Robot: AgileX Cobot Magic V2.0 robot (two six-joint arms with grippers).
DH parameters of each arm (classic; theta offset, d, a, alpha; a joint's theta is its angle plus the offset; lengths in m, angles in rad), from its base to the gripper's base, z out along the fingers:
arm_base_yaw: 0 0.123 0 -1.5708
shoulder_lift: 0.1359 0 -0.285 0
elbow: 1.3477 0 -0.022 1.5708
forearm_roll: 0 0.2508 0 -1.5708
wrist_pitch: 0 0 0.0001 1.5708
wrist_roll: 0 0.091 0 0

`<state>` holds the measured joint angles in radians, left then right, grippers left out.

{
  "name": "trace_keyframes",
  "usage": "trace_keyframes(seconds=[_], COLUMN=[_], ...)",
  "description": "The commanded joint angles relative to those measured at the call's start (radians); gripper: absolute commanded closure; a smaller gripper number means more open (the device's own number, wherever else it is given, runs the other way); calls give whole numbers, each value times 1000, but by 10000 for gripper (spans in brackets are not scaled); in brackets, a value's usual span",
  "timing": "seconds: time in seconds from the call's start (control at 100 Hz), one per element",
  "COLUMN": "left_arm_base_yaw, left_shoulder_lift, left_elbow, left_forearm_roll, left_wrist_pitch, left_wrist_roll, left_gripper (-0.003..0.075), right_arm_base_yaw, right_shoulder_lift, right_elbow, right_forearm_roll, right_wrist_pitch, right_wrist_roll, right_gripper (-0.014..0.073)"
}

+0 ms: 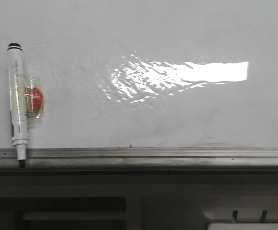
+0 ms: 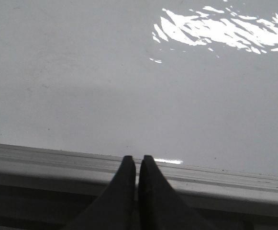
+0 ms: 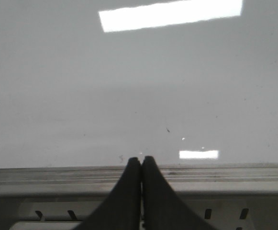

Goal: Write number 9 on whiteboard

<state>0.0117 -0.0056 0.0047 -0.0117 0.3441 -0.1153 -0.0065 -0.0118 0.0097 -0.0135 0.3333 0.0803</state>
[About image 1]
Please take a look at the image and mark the white whiteboard marker pen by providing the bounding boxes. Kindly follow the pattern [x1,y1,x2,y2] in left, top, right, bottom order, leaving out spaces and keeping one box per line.
[7,43,29,169]

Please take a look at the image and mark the white whiteboard surface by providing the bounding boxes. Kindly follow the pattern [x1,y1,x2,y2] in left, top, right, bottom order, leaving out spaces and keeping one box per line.
[0,0,278,148]

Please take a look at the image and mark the aluminium whiteboard marker tray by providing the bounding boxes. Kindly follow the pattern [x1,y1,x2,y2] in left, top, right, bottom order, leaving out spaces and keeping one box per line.
[0,147,278,173]

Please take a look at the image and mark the red magnet taped to marker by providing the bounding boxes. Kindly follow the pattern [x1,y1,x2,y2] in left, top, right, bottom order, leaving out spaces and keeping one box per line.
[25,76,44,119]

